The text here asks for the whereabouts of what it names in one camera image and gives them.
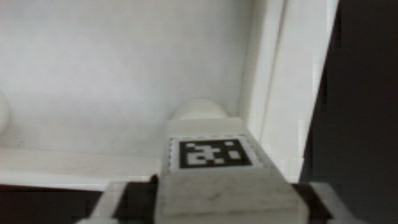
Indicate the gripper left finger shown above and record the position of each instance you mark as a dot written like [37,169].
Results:
[127,204]

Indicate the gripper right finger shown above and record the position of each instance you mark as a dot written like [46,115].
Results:
[330,211]

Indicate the white square tabletop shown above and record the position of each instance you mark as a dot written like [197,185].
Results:
[108,60]

